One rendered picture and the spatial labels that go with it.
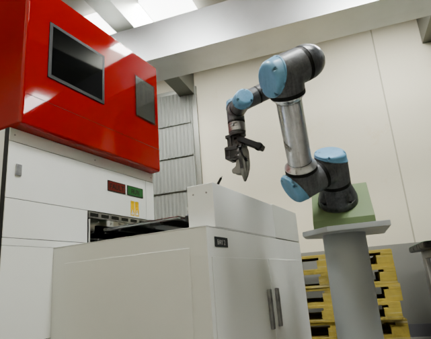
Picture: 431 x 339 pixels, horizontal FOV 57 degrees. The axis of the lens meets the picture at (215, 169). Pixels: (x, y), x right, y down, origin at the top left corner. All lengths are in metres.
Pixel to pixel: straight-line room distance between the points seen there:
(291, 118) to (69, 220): 0.90
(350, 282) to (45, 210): 1.12
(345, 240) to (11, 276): 1.14
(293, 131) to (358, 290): 0.61
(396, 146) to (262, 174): 1.52
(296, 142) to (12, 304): 1.04
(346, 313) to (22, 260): 1.12
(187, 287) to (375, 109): 4.05
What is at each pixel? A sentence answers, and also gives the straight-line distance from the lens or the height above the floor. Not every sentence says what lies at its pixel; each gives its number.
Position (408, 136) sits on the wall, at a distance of 4.87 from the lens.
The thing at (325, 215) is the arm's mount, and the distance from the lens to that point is 1.59.
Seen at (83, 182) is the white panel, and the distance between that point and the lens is 1.70.
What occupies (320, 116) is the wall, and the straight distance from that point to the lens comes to 4.94.
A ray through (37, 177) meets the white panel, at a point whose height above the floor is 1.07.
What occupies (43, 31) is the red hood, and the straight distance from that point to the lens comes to 1.72.
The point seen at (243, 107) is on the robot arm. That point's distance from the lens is 1.61.
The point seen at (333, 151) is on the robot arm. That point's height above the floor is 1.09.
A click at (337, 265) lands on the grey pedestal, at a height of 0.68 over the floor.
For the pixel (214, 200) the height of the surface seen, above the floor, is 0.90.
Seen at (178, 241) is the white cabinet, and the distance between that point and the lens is 1.21.
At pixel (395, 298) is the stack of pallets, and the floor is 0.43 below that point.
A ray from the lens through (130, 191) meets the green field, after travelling 1.91.
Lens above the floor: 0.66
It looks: 16 degrees up
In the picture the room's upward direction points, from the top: 4 degrees counter-clockwise
